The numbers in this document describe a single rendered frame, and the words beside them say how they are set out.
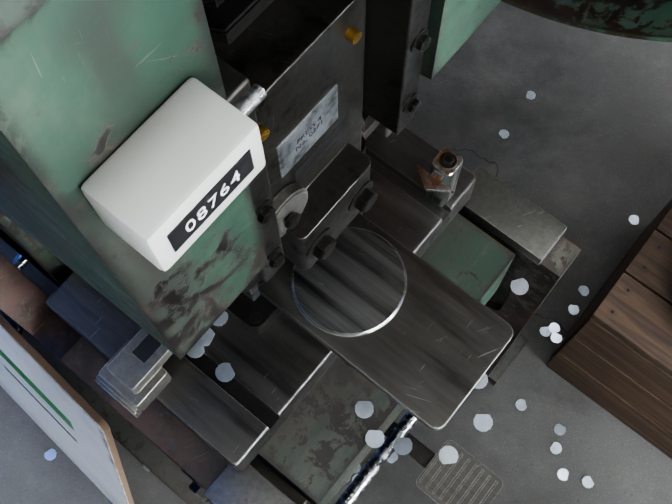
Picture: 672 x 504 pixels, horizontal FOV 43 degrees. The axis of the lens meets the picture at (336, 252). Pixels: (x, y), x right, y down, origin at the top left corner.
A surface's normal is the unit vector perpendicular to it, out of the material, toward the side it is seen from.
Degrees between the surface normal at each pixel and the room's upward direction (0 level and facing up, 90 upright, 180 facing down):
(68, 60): 90
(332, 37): 90
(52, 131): 90
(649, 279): 0
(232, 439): 0
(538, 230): 0
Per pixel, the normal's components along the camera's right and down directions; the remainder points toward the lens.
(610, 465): -0.01, -0.35
